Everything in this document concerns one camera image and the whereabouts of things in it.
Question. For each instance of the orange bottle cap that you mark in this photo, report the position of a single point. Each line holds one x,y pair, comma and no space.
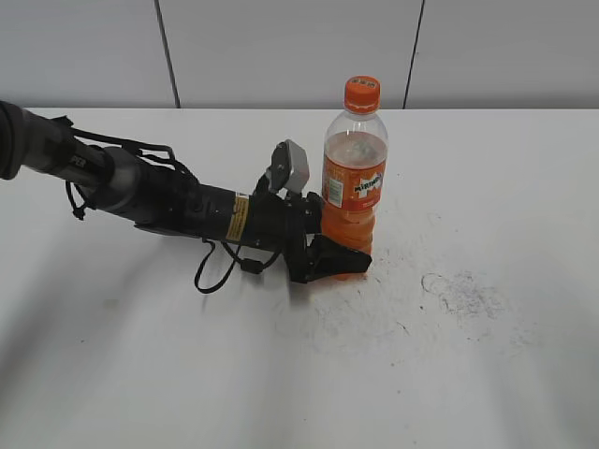
362,94

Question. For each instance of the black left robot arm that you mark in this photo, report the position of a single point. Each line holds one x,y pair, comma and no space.
146,184

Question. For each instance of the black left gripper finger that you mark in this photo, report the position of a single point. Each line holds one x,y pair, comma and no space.
327,258

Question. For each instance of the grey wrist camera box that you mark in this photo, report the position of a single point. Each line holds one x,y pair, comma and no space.
289,168

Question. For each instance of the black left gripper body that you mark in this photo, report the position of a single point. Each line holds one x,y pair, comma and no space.
282,226

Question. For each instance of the orange soda plastic bottle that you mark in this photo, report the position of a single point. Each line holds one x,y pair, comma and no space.
354,164

